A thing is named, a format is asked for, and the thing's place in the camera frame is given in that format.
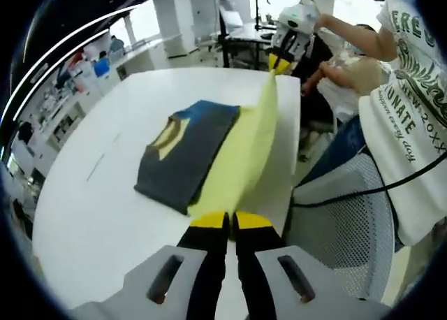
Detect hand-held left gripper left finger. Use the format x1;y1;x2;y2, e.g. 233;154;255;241
122;210;231;320

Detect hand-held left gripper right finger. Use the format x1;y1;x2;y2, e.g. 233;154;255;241
232;210;350;320

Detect yellow-green grey blue garment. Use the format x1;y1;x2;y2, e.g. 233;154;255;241
133;68;280;219

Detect black desk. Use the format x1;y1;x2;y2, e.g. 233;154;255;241
217;19;280;69

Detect black monitor stand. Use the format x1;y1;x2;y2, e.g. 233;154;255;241
251;0;272;31

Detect white mesh office chair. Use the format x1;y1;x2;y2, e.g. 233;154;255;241
291;152;437;302

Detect person's blue jeans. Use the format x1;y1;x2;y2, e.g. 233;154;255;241
296;115;369;188

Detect operator in white t-shirt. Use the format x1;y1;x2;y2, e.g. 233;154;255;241
358;0;447;247

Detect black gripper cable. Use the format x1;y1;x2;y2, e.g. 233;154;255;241
292;152;447;209

